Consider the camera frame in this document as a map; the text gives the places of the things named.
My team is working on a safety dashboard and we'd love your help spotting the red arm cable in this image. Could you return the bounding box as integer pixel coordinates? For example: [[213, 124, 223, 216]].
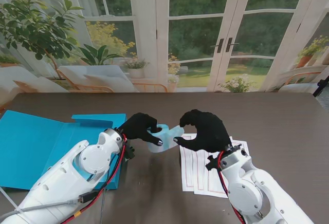
[[61, 134, 128, 224], [217, 151, 247, 224]]

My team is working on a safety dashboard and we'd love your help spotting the garden window backdrop banner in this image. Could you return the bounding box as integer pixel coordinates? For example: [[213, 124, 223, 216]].
[[0, 0, 329, 113]]

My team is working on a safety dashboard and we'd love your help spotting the blue file box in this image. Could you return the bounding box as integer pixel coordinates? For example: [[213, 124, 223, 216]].
[[0, 110, 127, 191]]

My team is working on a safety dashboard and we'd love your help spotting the red left arm cable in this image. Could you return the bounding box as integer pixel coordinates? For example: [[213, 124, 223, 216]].
[[61, 134, 128, 224]]

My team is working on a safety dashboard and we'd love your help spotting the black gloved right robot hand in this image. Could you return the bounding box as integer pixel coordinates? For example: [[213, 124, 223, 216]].
[[173, 109, 232, 155]]

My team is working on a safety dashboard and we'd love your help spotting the black backdrop stand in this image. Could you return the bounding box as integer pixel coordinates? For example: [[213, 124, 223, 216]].
[[312, 79, 329, 98]]

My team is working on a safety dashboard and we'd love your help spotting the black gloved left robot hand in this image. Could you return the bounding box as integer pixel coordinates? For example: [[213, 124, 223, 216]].
[[115, 113, 165, 146]]

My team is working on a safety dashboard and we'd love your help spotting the light blue label roll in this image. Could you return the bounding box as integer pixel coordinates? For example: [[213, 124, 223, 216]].
[[147, 124, 185, 154]]

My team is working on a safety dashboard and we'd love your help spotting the thin grey camera cable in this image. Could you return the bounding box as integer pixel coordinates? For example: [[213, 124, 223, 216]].
[[99, 189, 106, 224]]

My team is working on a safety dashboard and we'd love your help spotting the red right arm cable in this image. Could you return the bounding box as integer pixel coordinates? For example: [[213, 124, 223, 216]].
[[217, 151, 247, 224]]

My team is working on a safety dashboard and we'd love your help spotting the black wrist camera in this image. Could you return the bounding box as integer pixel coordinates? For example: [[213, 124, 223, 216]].
[[205, 154, 222, 171], [123, 145, 136, 161]]

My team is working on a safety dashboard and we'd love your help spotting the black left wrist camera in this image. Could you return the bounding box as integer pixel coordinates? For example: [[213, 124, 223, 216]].
[[123, 145, 136, 161]]

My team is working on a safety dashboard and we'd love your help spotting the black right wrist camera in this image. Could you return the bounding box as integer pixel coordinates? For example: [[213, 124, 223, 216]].
[[205, 154, 222, 171]]

